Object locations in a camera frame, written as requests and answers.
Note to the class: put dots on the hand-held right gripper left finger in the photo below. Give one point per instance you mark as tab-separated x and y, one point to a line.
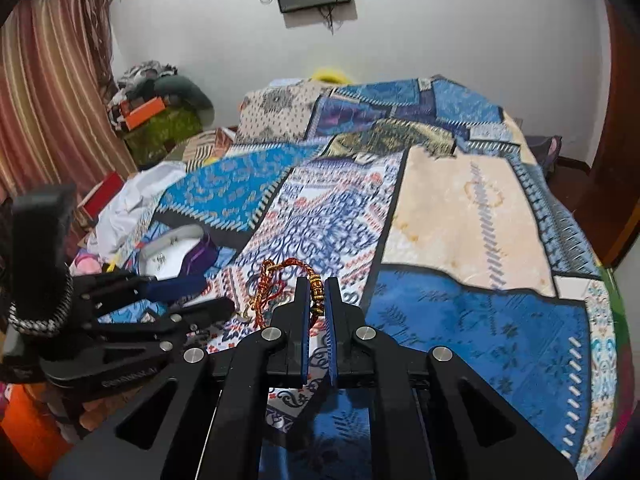
302	332

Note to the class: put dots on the pile of clothes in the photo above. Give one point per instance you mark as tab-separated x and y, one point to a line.
165	85

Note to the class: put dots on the pink cloth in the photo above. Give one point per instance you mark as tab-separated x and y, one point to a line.
90	264

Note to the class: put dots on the patchwork printed blanket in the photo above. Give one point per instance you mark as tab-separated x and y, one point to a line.
475	210

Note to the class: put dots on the green printed cloth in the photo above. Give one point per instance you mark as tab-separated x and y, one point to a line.
160	132

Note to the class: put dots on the striped curtain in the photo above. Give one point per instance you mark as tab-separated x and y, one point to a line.
50	85

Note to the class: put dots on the yellow round item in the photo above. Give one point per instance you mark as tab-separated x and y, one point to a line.
329	74

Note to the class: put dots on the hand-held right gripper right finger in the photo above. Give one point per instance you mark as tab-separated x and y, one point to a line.
332	332

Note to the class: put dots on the wooden door frame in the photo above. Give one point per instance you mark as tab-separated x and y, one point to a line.
612	150

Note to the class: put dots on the orange box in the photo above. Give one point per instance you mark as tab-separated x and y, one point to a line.
145	110

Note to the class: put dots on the red box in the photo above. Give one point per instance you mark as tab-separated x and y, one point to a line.
102	195

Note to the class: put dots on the orange bag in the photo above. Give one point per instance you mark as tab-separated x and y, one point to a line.
27	430

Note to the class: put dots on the white purple jewelry box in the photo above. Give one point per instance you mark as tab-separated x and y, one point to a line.
167	255

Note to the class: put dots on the white cloth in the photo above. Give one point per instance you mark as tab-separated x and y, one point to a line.
135	200

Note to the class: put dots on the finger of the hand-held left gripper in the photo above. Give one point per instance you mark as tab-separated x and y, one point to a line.
172	292
200	312

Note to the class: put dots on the striped brown pillow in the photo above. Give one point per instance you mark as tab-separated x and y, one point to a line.
210	145

